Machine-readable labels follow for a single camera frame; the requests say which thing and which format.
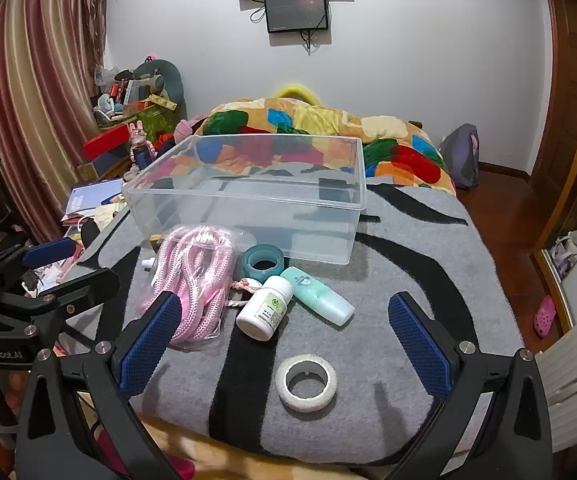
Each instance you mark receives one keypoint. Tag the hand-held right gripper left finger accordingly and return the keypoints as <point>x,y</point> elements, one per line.
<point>151,342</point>

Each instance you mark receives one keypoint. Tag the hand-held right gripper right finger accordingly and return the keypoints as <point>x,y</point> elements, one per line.
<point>421,345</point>

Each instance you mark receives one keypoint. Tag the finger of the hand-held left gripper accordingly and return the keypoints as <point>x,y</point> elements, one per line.
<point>48,253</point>
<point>83,285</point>

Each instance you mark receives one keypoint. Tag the green lotion bottle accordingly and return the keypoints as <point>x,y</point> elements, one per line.
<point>321,300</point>

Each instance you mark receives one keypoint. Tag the white pill bottle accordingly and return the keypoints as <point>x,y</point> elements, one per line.
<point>263,310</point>

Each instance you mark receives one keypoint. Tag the teal tape roll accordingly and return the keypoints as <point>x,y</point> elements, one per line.
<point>249,267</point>

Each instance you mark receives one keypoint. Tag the white tape roll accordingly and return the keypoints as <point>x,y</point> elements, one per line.
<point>288,395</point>

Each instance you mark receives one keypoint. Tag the clear plastic storage box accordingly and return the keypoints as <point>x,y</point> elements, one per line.
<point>248,210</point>

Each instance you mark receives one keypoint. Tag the blue paper folder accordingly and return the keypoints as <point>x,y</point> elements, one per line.
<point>91,200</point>

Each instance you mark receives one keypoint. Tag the grey black striped blanket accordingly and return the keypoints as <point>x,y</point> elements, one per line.
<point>393,260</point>

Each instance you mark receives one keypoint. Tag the red box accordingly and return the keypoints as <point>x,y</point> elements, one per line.
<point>106,142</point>

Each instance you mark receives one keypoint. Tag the pink clog shoe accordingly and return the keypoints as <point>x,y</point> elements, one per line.
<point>544,316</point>

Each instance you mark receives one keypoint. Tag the pink bunny toy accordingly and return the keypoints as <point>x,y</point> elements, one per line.
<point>141,142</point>

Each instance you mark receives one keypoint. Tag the striped pink curtain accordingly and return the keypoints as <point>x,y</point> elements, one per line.
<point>28,85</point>

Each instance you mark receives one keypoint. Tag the green box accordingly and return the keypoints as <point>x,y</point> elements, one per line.
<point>161,120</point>

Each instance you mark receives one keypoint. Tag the white bag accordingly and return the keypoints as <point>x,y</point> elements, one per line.
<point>570,252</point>

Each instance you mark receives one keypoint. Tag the pink knitted hat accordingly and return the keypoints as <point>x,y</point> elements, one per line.
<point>184,130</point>

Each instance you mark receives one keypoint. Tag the purple backpack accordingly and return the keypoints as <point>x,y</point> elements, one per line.
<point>461,157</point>

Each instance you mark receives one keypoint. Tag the colourful patchwork quilt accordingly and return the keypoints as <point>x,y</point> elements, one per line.
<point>393,135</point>

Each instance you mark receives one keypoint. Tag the wooden door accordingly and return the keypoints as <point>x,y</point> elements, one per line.
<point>568,85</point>

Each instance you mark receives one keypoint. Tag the small black wall monitor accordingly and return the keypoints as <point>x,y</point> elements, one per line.
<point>296,10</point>

